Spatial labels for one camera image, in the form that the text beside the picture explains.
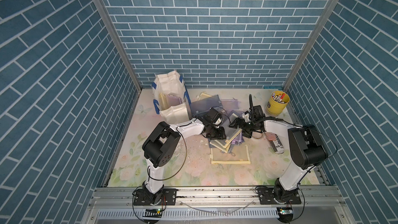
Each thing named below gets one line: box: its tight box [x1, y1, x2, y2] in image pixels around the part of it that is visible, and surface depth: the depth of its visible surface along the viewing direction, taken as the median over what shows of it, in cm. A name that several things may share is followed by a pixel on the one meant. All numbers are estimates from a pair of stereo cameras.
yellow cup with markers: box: [265, 90, 291, 116], surface depth 101 cm
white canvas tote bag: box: [151, 70, 191, 124], surface depth 98 cm
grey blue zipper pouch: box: [190, 94, 223, 117], surface depth 114 cm
